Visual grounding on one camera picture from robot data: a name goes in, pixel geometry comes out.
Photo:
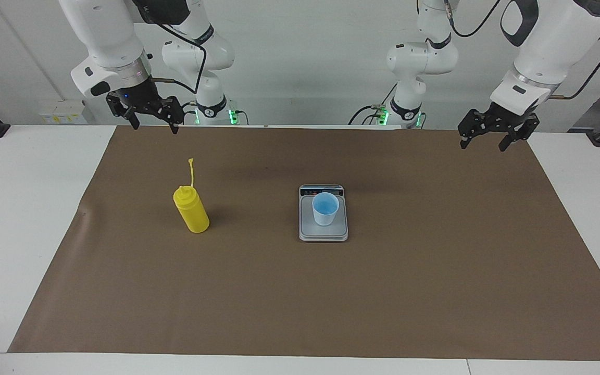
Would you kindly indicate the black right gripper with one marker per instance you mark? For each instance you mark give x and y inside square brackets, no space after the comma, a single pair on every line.
[138,96]

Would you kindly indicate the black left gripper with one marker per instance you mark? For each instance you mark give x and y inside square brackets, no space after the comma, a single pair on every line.
[505,115]

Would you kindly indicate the yellow squeeze bottle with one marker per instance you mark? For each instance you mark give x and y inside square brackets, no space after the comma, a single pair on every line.
[193,213]

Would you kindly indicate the light blue plastic cup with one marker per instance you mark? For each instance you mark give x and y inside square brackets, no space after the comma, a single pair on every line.
[326,216]

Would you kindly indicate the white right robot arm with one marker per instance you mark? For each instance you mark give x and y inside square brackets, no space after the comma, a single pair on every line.
[104,31]

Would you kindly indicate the silver digital kitchen scale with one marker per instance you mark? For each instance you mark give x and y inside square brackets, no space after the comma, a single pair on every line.
[310,232]

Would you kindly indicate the brown paper table mat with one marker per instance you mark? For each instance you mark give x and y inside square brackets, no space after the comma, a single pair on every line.
[279,291]

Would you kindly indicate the white wall socket box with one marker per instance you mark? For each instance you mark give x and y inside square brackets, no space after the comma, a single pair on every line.
[63,112]

